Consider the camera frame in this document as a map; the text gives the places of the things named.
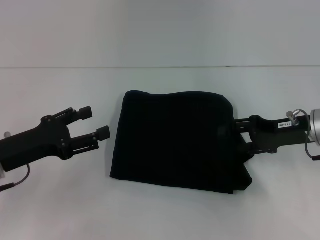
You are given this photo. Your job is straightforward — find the right gripper grey cable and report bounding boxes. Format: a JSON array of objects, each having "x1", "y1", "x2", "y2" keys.
[{"x1": 297, "y1": 109, "x2": 320, "y2": 163}]

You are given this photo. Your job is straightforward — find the gripper grey cable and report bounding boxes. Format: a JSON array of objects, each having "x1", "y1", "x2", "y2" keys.
[
  {"x1": 0, "y1": 163, "x2": 32, "y2": 193},
  {"x1": 297, "y1": 109, "x2": 320, "y2": 163}
]

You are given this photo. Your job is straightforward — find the left gripper grey cable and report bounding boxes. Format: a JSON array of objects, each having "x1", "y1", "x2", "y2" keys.
[{"x1": 0, "y1": 163, "x2": 32, "y2": 193}]

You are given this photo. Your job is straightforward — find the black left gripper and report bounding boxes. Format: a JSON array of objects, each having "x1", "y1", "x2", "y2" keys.
[{"x1": 0, "y1": 105, "x2": 112, "y2": 173}]

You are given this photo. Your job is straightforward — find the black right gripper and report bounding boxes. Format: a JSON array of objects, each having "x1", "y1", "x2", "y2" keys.
[{"x1": 233, "y1": 114, "x2": 312, "y2": 161}]

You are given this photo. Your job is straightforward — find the right gripper silver connector stub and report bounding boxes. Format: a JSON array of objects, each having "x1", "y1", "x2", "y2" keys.
[{"x1": 285, "y1": 109, "x2": 301, "y2": 126}]

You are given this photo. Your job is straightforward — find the black shirt with FREE print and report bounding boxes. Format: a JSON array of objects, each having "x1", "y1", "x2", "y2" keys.
[{"x1": 109, "y1": 89, "x2": 254, "y2": 195}]

